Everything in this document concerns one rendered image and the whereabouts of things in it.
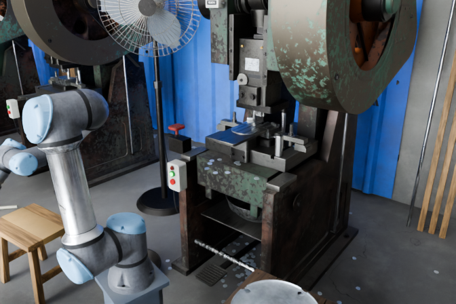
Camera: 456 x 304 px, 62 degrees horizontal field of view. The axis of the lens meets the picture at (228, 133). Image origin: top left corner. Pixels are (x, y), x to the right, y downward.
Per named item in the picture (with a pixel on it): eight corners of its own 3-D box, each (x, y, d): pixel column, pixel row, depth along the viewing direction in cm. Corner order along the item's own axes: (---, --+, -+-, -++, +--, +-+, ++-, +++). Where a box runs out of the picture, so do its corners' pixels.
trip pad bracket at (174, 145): (184, 177, 183) (182, 138, 176) (169, 172, 189) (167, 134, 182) (193, 173, 187) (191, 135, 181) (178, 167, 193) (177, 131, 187)
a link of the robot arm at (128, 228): (155, 251, 124) (153, 215, 119) (121, 273, 114) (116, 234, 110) (133, 237, 131) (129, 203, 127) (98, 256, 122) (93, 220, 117)
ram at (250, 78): (259, 108, 161) (261, 36, 151) (231, 103, 169) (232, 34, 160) (281, 101, 173) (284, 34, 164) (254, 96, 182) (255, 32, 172)
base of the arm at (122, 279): (119, 301, 116) (117, 275, 113) (100, 275, 127) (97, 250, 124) (163, 279, 125) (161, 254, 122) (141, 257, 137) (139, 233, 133)
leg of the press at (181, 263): (186, 277, 192) (179, 105, 163) (171, 267, 199) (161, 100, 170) (281, 205, 260) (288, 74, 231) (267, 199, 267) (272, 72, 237)
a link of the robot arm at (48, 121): (126, 267, 114) (87, 87, 102) (80, 296, 103) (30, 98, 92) (104, 257, 122) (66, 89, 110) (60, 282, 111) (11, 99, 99)
